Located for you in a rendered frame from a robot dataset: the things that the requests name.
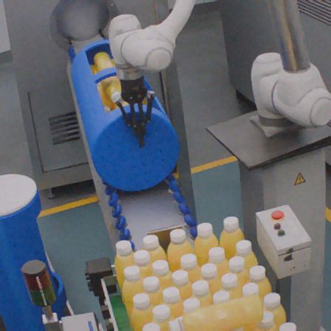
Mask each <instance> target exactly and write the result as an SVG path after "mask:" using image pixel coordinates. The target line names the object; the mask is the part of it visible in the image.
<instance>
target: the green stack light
mask: <svg viewBox="0 0 331 331"><path fill-rule="evenodd" d="M27 289H28V287H27ZM28 293H29V296H30V300H31V302H32V303H33V304H34V305H35V306H37V307H47V306H50V305H51V304H53V303H54V302H55V300H56V295H55V291H54V288H53V287H52V282H51V283H50V286H49V287H47V288H46V289H45V290H39V291H32V290H30V289H28Z"/></svg>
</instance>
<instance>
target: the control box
mask: <svg viewBox="0 0 331 331"><path fill-rule="evenodd" d="M274 211H282V212H283V213H284V216H283V217H281V218H279V219H276V218H275V219H274V218H273V217H272V216H271V214H272V212H274ZM296 217H297V216H296V215H295V214H294V213H293V212H292V211H291V208H290V206H289V205H284V206H281V207H277V208H271V209H270V210H267V211H262V212H258V213H256V227H257V243H258V244H259V246H260V248H261V249H262V252H263V254H264V255H265V257H266V259H267V261H268V262H269V264H270V266H271V267H272V269H273V272H274V273H275V274H276V277H277V279H281V278H284V277H287V276H289V275H293V274H296V273H301V272H302V271H305V270H310V269H311V263H310V259H311V245H312V240H311V239H310V237H309V235H308V234H307V233H306V232H305V229H304V228H303V227H302V226H301V223H300V222H299V220H298V219H297V218H296ZM276 222H279V223H280V224H281V228H279V229H274V228H273V225H274V224H276ZM288 223H289V224H288ZM291 223H292V224H291ZM291 228H292V229H291ZM294 228H295V230H296V232H294ZM280 229H283V230H284V231H285V235H283V236H280V235H278V230H280Z"/></svg>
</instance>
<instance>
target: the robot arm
mask: <svg viewBox="0 0 331 331"><path fill-rule="evenodd" d="M195 1H196V0H177V2H176V4H175V6H174V9H173V11H172V12H171V15H170V16H169V17H168V18H167V19H166V20H165V21H164V22H163V23H162V24H158V25H150V26H149V27H147V28H145V29H144V30H142V29H141V26H140V22H139V20H137V18H136V16H135V15H121V16H118V17H116V18H114V19H113V20H111V24H110V25H109V41H110V45H109V46H110V50H111V52H112V56H113V57H114V59H115V66H116V74H117V78H118V79H120V86H121V93H120V97H119V98H118V99H115V100H114V102H115V104H116V105H117V106H118V107H119V109H120V110H121V112H122V113H123V117H124V119H125V121H126V124H127V126H128V127H130V126H131V127H133V132H134V136H135V137H136V136H138V137H137V139H138V140H139V144H140V147H144V146H145V143H144V138H143V135H145V134H146V124H147V123H150V122H151V111H152V104H153V100H154V97H155V94H154V92H150V91H148V90H147V88H146V83H145V78H144V75H145V73H146V72H150V73H157V72H162V71H164V70H165V69H167V68H168V67H169V65H170V64H171V61H172V58H173V51H174V48H175V39H176V37H177V35H178V34H179V33H180V31H181V30H182V28H183V27H184V26H185V24H186V22H187V20H188V19H189V16H190V14H191V12H192V10H193V6H194V4H195ZM267 5H268V9H269V11H270V17H271V21H272V24H273V28H274V33H275V37H276V40H277V44H278V49H279V52H280V54H278V53H275V52H272V53H265V54H262V55H260V56H258V57H257V58H256V60H255V61H254V62H253V66H252V70H251V74H250V76H251V81H252V89H253V95H254V98H255V102H256V107H257V111H258V115H257V116H253V117H252V118H251V119H250V122H251V123H253V124H255V125H256V126H257V128H258V129H259V130H260V131H261V132H262V133H264V134H265V136H266V138H267V139H273V138H274V137H276V136H281V135H283V134H287V133H290V132H293V131H295V130H299V129H303V128H309V129H315V128H317V127H319V126H323V125H324V124H326V123H327V122H329V120H330V119H331V96H330V94H329V92H328V91H327V88H326V87H325V84H324V82H323V80H322V77H321V75H320V73H319V71H318V69H317V68H316V67H315V66H313V65H312V64H311V63H310V59H309V54H308V51H307V45H306V41H305V37H304V31H303V27H302V24H301V18H300V13H299V11H298V4H297V1H296V0H267ZM146 95H147V96H148V103H147V104H146V118H144V114H143V103H142V101H143V99H144V97H145V96H146ZM123 100H125V102H127V104H129V108H130V113H131V118H132V121H131V122H130V121H129V118H128V116H127V114H126V111H125V109H124V107H123ZM135 104H137V105H138V110H139V115H140V123H136V120H137V118H136V117H135V115H136V113H134V111H135V107H134V105H135Z"/></svg>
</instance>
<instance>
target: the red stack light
mask: <svg viewBox="0 0 331 331"><path fill-rule="evenodd" d="M23 277H24V282H25V284H26V286H27V287H28V289H30V290H32V291H39V290H45V289H46V288H47V287H49V286H50V283H51V279H50V274H49V271H48V270H46V272H45V273H43V274H41V275H40V276H38V277H27V276H25V275H24V274H23Z"/></svg>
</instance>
